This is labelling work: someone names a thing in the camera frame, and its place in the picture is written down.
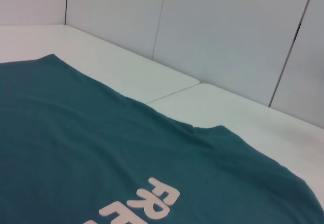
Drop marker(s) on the teal t-shirt with FREE print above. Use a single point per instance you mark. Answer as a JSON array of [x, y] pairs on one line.
[[76, 145]]

